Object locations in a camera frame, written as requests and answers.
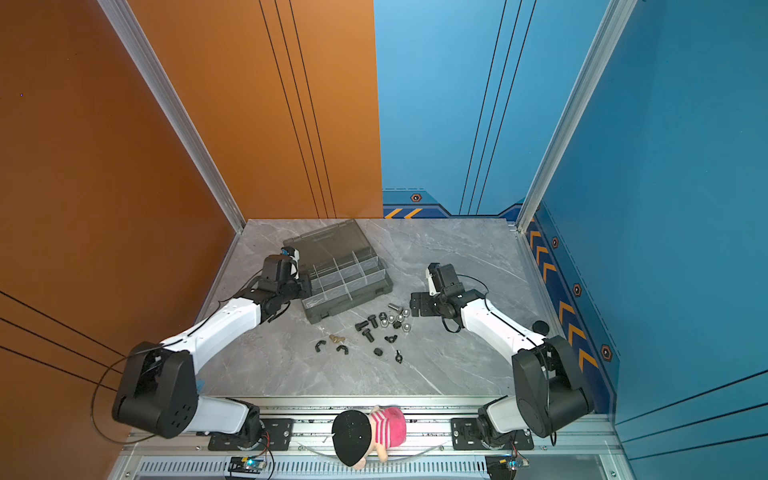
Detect circuit board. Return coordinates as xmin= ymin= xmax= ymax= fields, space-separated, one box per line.
xmin=485 ymin=455 xmax=529 ymax=480
xmin=227 ymin=456 xmax=269 ymax=478

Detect left circuit board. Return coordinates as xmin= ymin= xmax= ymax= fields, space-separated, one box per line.
xmin=227 ymin=456 xmax=269 ymax=478

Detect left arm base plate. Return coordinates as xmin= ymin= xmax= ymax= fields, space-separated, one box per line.
xmin=208 ymin=418 xmax=294 ymax=453

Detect aluminium rail frame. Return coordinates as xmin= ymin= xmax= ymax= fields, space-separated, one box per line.
xmin=110 ymin=396 xmax=632 ymax=479

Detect right circuit board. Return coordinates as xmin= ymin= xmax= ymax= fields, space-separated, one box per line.
xmin=485 ymin=455 xmax=529 ymax=480

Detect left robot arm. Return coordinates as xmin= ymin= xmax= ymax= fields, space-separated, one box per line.
xmin=112 ymin=247 xmax=310 ymax=450

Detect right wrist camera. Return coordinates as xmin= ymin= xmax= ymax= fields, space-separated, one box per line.
xmin=425 ymin=267 xmax=436 ymax=296

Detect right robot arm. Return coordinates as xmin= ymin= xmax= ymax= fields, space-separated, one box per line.
xmin=410 ymin=263 xmax=595 ymax=448

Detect left aluminium corner post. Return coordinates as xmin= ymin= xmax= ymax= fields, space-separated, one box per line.
xmin=98 ymin=0 xmax=246 ymax=234

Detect grey plastic organizer box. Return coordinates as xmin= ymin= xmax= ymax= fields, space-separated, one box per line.
xmin=283 ymin=220 xmax=393 ymax=324

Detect aluminium corner post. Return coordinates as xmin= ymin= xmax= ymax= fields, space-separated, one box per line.
xmin=516 ymin=0 xmax=637 ymax=234
xmin=98 ymin=0 xmax=246 ymax=234

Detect right aluminium corner post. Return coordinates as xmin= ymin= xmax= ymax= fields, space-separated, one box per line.
xmin=516 ymin=0 xmax=637 ymax=234

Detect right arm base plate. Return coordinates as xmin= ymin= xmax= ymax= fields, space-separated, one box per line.
xmin=450 ymin=417 xmax=534 ymax=451

